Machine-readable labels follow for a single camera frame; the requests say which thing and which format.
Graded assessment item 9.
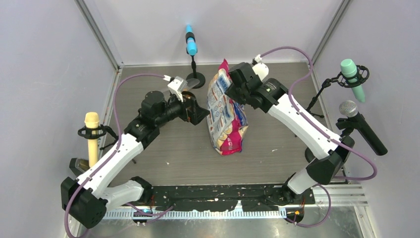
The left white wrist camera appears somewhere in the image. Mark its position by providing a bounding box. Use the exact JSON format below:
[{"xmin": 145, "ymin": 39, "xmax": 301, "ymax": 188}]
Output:
[{"xmin": 162, "ymin": 75, "xmax": 189, "ymax": 102}]

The blue microphone on stand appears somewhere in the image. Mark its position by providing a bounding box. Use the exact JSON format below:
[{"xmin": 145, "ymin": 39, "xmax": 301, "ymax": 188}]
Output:
[{"xmin": 185, "ymin": 24, "xmax": 206, "ymax": 89}]

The colourful pet food bag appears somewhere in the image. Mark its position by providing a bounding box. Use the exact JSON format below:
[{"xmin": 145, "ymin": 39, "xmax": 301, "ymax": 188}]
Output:
[{"xmin": 207, "ymin": 60, "xmax": 248, "ymax": 156}]

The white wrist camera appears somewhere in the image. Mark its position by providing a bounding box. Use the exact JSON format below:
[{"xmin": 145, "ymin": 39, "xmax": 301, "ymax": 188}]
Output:
[
  {"xmin": 162, "ymin": 75, "xmax": 189, "ymax": 102},
  {"xmin": 252, "ymin": 54, "xmax": 269, "ymax": 82}
]

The round black pet bowl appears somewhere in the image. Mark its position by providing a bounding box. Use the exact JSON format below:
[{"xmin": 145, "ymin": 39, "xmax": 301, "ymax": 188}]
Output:
[{"xmin": 181, "ymin": 91, "xmax": 196, "ymax": 100}]

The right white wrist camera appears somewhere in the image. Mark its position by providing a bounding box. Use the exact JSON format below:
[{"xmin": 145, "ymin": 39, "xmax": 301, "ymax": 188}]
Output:
[{"xmin": 252, "ymin": 54, "xmax": 269, "ymax": 82}]

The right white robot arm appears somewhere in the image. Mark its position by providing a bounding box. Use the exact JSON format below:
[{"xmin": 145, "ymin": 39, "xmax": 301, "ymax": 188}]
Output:
[{"xmin": 226, "ymin": 62, "xmax": 354, "ymax": 204}]

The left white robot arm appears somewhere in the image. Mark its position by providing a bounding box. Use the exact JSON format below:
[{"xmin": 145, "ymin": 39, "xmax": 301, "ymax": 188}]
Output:
[{"xmin": 61, "ymin": 91, "xmax": 210, "ymax": 229}]

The grey black handheld microphone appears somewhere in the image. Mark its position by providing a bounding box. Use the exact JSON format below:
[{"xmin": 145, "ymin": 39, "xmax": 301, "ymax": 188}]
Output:
[{"xmin": 336, "ymin": 100, "xmax": 388, "ymax": 156}]

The yellow microphone on tripod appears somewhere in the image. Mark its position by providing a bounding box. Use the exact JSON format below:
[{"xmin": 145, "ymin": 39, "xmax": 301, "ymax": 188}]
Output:
[{"xmin": 77, "ymin": 112, "xmax": 119, "ymax": 168}]

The green microphone with shock mount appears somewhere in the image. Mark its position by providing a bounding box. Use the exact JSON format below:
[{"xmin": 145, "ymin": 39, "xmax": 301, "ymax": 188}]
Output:
[{"xmin": 306, "ymin": 59, "xmax": 370, "ymax": 118}]

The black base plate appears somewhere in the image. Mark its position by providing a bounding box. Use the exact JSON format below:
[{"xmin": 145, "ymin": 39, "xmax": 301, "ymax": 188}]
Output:
[{"xmin": 134, "ymin": 184, "xmax": 315, "ymax": 212}]

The round black stand base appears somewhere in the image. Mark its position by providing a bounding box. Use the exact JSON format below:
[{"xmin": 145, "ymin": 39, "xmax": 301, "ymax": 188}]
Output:
[{"xmin": 305, "ymin": 147, "xmax": 317, "ymax": 163}]

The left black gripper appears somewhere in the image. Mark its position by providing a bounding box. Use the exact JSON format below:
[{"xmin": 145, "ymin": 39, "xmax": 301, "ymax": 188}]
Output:
[{"xmin": 155, "ymin": 91, "xmax": 209, "ymax": 127}]

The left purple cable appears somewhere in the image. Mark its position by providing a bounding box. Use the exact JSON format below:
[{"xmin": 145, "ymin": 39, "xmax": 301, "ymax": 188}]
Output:
[{"xmin": 63, "ymin": 72, "xmax": 174, "ymax": 238}]

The black box device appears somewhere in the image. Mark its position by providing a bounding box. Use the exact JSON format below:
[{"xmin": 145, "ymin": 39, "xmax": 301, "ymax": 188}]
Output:
[{"xmin": 69, "ymin": 158, "xmax": 90, "ymax": 177}]

